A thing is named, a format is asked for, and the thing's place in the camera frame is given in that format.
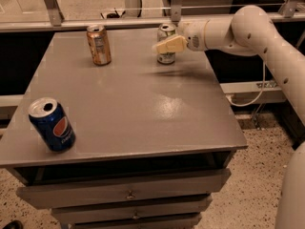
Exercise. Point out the middle grey drawer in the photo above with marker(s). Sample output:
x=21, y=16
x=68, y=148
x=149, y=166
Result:
x=133, y=209

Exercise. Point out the grey drawer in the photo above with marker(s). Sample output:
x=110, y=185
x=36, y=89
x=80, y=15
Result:
x=124, y=189
x=183, y=221
x=133, y=209

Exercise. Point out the grey drawer cabinet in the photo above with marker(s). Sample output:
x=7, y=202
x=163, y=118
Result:
x=132, y=118

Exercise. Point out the bottom grey drawer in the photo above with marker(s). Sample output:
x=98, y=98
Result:
x=183, y=221

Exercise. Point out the black shoe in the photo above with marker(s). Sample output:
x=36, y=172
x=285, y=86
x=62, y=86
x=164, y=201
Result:
x=15, y=224

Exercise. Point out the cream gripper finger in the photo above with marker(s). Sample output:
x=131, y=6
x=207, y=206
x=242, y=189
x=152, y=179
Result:
x=174, y=43

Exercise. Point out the blue pepsi can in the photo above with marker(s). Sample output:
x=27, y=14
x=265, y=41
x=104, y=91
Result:
x=51, y=122

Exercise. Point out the orange soda can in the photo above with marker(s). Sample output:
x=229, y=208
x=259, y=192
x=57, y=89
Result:
x=99, y=45

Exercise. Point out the top grey drawer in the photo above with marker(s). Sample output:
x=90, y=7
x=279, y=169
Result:
x=124, y=189

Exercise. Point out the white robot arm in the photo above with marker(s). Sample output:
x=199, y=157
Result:
x=251, y=31

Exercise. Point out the metal window rail frame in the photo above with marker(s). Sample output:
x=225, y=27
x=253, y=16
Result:
x=69, y=15

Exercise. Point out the white green 7up can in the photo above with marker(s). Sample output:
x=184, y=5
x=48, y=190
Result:
x=165, y=30

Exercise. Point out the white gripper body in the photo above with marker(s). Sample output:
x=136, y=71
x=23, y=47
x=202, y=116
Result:
x=194, y=35

